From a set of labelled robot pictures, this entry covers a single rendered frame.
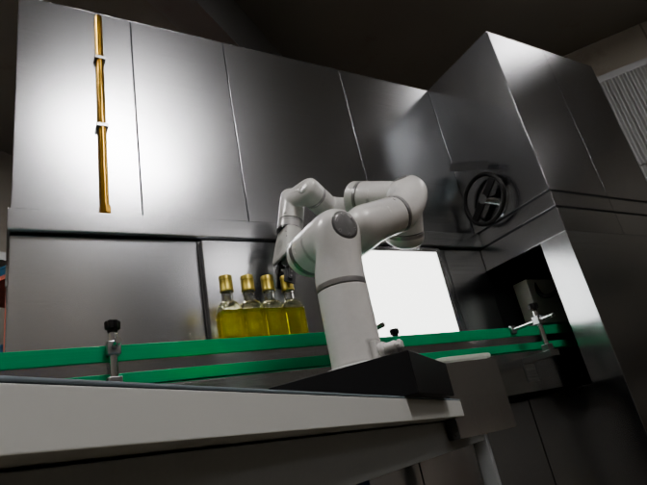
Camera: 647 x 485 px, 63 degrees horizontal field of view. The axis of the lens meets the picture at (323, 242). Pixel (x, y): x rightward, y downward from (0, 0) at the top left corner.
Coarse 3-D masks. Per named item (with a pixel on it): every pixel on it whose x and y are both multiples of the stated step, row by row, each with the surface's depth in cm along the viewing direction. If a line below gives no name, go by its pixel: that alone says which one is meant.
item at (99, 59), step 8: (96, 16) 166; (96, 24) 165; (96, 32) 164; (96, 40) 163; (96, 48) 162; (96, 56) 160; (104, 56) 161; (96, 64) 160; (96, 72) 159; (104, 88) 157; (104, 96) 156; (104, 104) 154; (104, 112) 153; (104, 120) 152; (96, 128) 151; (104, 128) 151; (104, 136) 150; (104, 144) 149; (104, 152) 148; (104, 160) 147; (104, 168) 146; (104, 176) 145; (104, 184) 144; (104, 192) 143; (104, 200) 142; (104, 208) 141
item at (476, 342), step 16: (400, 336) 149; (416, 336) 152; (432, 336) 155; (448, 336) 157; (464, 336) 161; (480, 336) 164; (496, 336) 167; (512, 336) 171; (528, 336) 175; (560, 336) 183; (416, 352) 149; (432, 352) 152; (448, 352) 155; (464, 352) 158; (480, 352) 161; (496, 352) 164
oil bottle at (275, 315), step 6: (270, 300) 136; (276, 300) 137; (264, 306) 135; (270, 306) 135; (276, 306) 136; (282, 306) 136; (270, 312) 134; (276, 312) 135; (282, 312) 136; (270, 318) 133; (276, 318) 134; (282, 318) 135; (270, 324) 133; (276, 324) 133; (282, 324) 134; (270, 330) 132; (276, 330) 133; (282, 330) 134; (288, 330) 135
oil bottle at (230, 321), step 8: (224, 304) 129; (232, 304) 130; (240, 304) 131; (216, 312) 132; (224, 312) 128; (232, 312) 129; (240, 312) 130; (224, 320) 127; (232, 320) 128; (240, 320) 129; (224, 328) 126; (232, 328) 127; (240, 328) 128; (224, 336) 126; (232, 336) 126; (240, 336) 127
